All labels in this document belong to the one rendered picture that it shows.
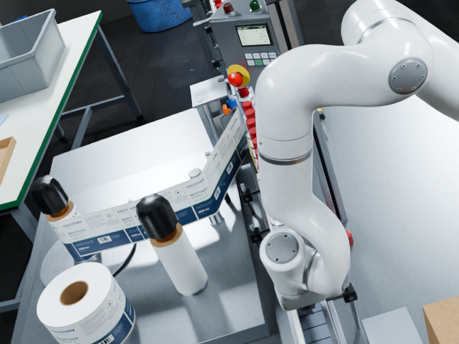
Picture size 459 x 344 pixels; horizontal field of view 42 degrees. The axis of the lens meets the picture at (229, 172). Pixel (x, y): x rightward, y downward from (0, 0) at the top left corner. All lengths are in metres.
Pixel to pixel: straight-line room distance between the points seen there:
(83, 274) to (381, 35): 1.03
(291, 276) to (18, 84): 2.47
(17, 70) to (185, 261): 2.00
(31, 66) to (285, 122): 2.46
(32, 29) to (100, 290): 2.48
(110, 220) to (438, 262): 0.87
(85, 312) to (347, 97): 0.88
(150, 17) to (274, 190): 4.66
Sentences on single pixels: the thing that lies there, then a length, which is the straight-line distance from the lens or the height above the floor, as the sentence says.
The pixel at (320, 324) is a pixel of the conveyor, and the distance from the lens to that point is 1.41.
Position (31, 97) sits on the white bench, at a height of 0.80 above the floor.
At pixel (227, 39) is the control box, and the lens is 1.41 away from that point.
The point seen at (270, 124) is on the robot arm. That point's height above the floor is 1.50.
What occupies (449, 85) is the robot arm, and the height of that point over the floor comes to 1.47.
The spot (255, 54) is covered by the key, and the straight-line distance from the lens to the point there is 1.39.
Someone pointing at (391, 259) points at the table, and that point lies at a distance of 1.56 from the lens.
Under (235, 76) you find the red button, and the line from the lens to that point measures 1.42.
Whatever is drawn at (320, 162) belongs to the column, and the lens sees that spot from 1.53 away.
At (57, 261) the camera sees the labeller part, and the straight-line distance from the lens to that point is 1.91.
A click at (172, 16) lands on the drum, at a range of 5.53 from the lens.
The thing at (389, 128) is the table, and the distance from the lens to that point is 1.97.
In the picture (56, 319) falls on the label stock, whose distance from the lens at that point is 1.52.
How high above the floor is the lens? 1.99
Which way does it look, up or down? 35 degrees down
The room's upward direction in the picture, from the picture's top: 23 degrees counter-clockwise
